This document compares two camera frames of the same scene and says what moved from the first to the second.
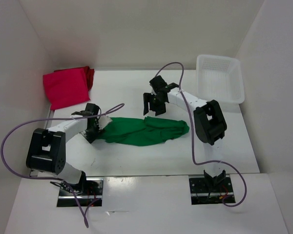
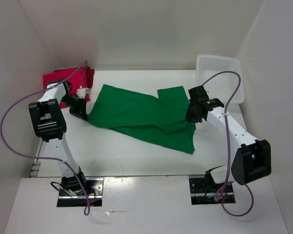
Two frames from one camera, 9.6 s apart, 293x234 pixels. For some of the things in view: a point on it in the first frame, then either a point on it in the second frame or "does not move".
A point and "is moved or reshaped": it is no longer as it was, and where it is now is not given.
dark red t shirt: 90,73 does not move
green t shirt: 136,132 is moved or reshaped
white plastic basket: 219,78 does not move
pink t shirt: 66,87 does not move
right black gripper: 146,98 -> 189,117
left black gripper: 91,138 -> 80,111
